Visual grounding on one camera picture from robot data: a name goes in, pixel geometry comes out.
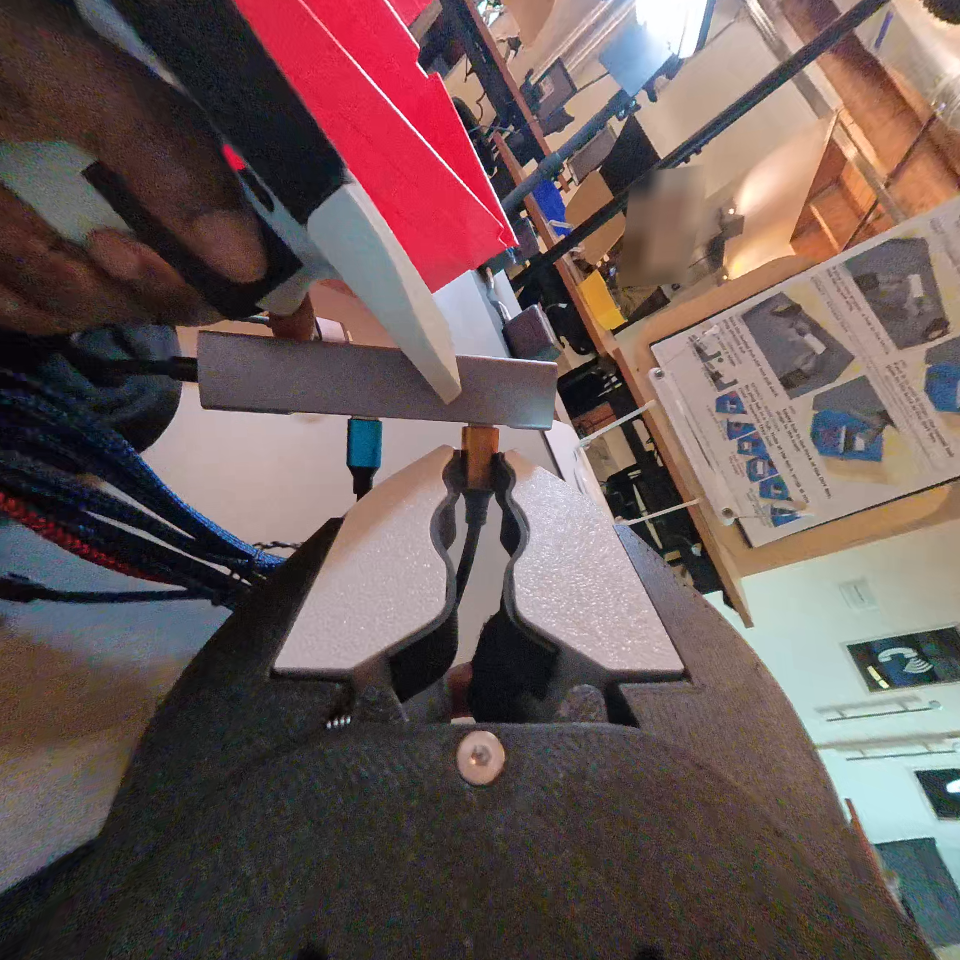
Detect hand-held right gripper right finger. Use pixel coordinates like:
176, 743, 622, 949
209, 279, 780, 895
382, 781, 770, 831
466, 448, 687, 723

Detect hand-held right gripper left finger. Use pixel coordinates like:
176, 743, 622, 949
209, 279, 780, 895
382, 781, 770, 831
271, 446, 460, 705

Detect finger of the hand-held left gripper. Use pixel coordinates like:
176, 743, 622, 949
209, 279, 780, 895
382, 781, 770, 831
257, 178, 464, 408

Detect grey usb hub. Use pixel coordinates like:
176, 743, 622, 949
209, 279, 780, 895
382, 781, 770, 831
196, 330, 560, 432

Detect red plastic bin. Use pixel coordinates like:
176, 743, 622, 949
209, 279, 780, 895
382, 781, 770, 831
223, 0, 519, 290

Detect black cable orange plugs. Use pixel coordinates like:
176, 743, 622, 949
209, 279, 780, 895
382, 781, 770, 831
448, 424, 502, 605

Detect person's left hand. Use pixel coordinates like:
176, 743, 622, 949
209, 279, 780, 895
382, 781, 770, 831
0, 0, 270, 336

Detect grey box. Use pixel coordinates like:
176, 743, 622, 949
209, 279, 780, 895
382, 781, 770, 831
504, 303, 564, 366

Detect yellow storage bin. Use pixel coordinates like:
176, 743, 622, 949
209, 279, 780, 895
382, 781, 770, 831
576, 270, 628, 333

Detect instruction poster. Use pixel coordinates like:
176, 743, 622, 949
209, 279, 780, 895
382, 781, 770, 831
648, 216, 960, 550

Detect studio light panel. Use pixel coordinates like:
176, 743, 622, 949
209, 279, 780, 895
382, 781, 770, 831
598, 0, 714, 80

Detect black light stand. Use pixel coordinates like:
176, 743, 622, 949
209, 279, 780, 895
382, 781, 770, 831
502, 0, 894, 219

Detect blue braided usb cable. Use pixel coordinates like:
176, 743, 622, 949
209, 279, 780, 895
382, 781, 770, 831
0, 367, 385, 595

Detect dark wall sign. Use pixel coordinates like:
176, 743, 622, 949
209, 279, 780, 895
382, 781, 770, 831
846, 626, 960, 693

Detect red braided usb cable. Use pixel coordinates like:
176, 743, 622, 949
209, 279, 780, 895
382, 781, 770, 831
0, 491, 177, 585

